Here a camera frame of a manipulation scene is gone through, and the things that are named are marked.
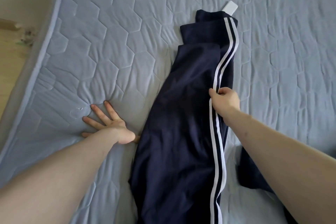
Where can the white rectangular tag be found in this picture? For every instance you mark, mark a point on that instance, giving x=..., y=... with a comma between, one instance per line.
x=230, y=8

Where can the person's left hand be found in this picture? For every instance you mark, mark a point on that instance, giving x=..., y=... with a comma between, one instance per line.
x=116, y=128

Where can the person's left little finger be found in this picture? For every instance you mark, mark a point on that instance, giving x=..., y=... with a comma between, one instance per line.
x=86, y=134

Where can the person's right forearm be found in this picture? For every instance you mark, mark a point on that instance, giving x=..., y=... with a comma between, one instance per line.
x=283, y=158

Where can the person's left forearm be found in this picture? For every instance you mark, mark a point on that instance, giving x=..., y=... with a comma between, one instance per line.
x=52, y=176

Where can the person's left thumb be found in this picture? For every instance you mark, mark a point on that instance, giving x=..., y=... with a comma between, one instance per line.
x=137, y=139

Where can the grey quilted mattress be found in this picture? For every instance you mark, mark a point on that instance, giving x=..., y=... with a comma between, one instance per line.
x=105, y=34

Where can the person's left middle finger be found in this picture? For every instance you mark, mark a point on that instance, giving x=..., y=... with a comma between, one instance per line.
x=99, y=115

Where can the person's right hand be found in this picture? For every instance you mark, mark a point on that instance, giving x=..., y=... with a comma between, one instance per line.
x=227, y=101

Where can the navy white-striped track pants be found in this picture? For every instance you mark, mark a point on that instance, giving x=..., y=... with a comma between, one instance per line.
x=181, y=116

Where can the person's right thumb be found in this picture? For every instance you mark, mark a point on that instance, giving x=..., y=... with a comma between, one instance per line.
x=212, y=97

